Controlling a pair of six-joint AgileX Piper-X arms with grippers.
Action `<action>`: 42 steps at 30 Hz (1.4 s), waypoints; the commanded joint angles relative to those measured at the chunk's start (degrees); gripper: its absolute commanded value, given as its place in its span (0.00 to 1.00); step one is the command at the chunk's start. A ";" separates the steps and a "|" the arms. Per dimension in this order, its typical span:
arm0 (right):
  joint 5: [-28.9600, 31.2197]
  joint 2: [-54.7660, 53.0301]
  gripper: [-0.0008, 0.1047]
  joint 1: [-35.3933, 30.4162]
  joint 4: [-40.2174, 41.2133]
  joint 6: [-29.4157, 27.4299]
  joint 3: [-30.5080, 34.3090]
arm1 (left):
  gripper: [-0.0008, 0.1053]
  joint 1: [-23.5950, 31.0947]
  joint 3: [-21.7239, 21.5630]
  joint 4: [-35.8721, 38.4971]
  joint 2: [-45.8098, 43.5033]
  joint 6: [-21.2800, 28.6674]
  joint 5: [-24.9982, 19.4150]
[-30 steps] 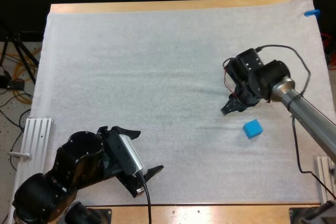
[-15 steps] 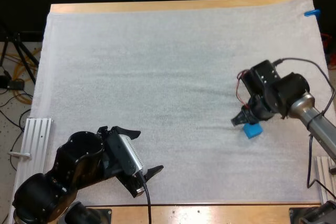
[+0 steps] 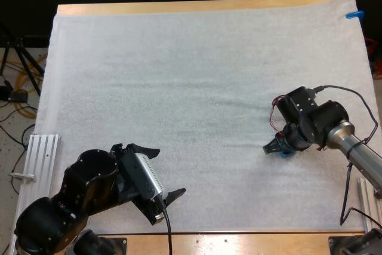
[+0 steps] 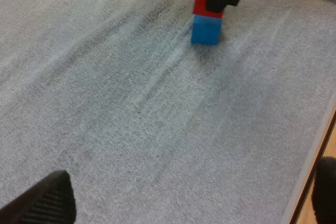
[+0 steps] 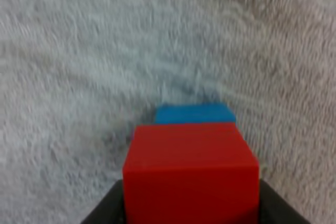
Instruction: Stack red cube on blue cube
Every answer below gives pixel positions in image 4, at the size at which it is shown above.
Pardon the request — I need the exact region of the blue cube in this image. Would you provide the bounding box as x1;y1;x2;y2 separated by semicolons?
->
190;14;223;46

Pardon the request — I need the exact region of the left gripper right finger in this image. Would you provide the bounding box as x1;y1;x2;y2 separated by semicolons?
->
311;156;336;224

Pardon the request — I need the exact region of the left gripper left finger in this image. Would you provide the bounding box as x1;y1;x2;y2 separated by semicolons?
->
0;170;77;224

